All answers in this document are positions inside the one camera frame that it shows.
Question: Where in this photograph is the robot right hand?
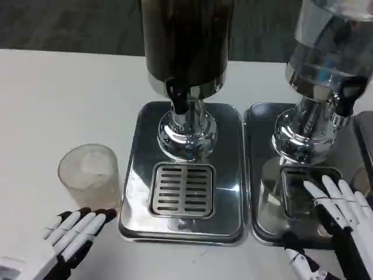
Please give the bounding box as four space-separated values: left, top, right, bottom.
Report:
283 174 373 280

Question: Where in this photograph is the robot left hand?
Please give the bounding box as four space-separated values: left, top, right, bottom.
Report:
0 206 118 280

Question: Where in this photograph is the clear ribbed glass cup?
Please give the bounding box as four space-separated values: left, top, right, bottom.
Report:
57 143 121 212

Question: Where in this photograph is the slotted grid of clear dispenser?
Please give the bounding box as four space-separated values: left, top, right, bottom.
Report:
279 165 342 218

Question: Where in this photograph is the steel tray under clear dispenser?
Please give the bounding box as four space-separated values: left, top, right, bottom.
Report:
243 101 365 251

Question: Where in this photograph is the steel tray under dark dispenser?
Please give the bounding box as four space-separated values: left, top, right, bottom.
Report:
117 100 245 243

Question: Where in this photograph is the black tap of clear dispenser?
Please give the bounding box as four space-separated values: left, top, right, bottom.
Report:
337 76 368 115

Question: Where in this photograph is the slotted grid of dark dispenser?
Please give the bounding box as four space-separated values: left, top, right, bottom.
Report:
147 163 217 219

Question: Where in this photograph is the clear drink dispenser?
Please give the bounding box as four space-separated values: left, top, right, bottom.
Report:
272 0 373 165

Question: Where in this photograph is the black tap of dark dispenser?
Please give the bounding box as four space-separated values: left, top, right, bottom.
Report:
166 78 192 115

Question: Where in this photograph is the dark drink dispenser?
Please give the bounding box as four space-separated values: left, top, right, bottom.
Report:
140 0 233 163

